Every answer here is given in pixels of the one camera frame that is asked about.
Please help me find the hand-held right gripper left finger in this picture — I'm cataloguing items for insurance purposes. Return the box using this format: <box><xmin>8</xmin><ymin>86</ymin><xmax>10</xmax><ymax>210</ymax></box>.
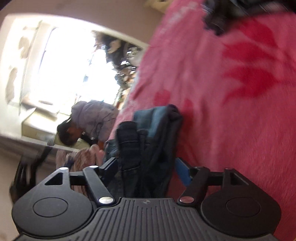
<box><xmin>45</xmin><ymin>157</ymin><xmax>118</xmax><ymax>205</ymax></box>

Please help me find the bright window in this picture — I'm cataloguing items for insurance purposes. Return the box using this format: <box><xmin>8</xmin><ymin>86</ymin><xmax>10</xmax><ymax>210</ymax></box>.
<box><xmin>21</xmin><ymin>21</ymin><xmax>121</xmax><ymax>116</ymax></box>

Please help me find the dark cloth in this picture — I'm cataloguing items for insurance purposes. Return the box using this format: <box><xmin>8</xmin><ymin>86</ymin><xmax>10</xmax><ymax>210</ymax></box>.
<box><xmin>202</xmin><ymin>0</ymin><xmax>296</xmax><ymax>36</ymax></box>

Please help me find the cream wooden table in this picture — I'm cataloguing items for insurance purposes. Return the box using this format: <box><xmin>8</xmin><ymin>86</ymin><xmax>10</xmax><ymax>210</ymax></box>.
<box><xmin>21</xmin><ymin>100</ymin><xmax>90</xmax><ymax>149</ymax></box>

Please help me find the black chair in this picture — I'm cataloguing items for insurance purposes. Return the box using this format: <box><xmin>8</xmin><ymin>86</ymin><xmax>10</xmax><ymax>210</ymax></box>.
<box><xmin>9</xmin><ymin>147</ymin><xmax>52</xmax><ymax>202</ymax></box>

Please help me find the pile of household clutter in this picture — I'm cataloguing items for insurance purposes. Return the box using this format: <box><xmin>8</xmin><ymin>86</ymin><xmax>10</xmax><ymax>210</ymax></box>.
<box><xmin>92</xmin><ymin>30</ymin><xmax>148</xmax><ymax>109</ymax></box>

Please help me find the pink striped cloth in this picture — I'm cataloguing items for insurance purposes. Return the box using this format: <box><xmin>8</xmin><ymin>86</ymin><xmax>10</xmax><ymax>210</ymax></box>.
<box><xmin>55</xmin><ymin>144</ymin><xmax>105</xmax><ymax>200</ymax></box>

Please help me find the dark blue garment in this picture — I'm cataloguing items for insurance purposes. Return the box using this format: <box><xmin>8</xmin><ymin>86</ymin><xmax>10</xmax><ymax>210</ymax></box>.
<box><xmin>103</xmin><ymin>105</ymin><xmax>184</xmax><ymax>200</ymax></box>

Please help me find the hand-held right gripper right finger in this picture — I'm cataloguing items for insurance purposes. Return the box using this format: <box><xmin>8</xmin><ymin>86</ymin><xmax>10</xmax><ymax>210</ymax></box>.
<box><xmin>174</xmin><ymin>158</ymin><xmax>249</xmax><ymax>205</ymax></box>

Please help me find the pink floral fleece blanket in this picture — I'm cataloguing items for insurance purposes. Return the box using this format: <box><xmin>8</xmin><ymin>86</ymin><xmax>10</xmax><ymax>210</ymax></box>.
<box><xmin>109</xmin><ymin>0</ymin><xmax>296</xmax><ymax>241</ymax></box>

